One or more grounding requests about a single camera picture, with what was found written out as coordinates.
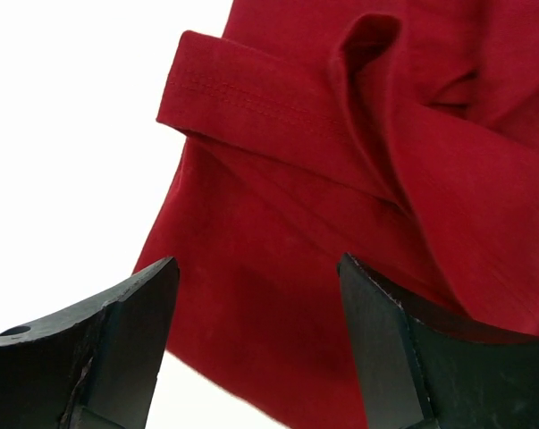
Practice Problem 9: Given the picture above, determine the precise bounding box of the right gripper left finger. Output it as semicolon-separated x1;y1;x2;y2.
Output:
0;257;180;429

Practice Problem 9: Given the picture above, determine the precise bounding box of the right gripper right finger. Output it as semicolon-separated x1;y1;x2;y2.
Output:
337;254;539;429

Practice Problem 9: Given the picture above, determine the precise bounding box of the dark red t shirt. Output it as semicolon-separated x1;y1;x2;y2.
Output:
137;1;539;428

